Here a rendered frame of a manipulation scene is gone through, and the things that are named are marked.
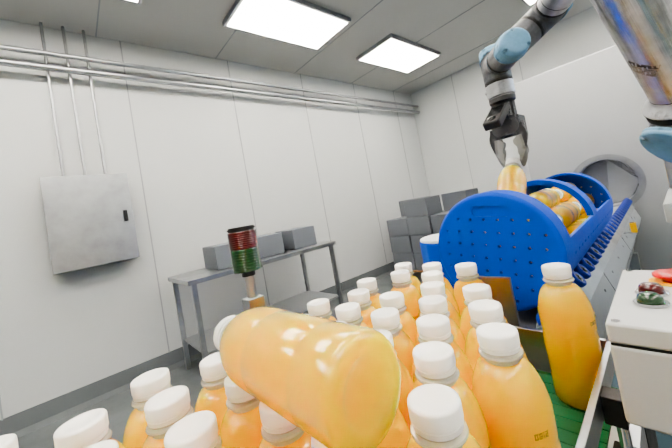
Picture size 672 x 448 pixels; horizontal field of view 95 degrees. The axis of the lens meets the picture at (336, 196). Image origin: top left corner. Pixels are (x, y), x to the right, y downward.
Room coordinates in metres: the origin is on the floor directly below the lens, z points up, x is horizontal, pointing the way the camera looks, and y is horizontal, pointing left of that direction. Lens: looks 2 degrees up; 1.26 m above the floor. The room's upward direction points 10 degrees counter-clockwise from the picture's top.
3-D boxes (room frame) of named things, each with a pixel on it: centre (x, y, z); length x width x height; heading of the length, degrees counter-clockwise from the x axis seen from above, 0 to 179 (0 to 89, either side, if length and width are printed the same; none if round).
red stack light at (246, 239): (0.70, 0.23, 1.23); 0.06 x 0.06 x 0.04
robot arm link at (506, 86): (0.91, -0.54, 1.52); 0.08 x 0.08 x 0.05
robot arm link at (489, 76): (0.91, -0.54, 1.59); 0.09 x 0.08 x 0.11; 170
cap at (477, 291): (0.46, -0.18, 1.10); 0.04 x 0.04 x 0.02
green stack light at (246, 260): (0.70, 0.23, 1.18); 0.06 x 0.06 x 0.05
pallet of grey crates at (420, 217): (4.73, -1.40, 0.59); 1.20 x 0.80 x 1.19; 41
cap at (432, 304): (0.45, -0.11, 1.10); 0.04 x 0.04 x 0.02
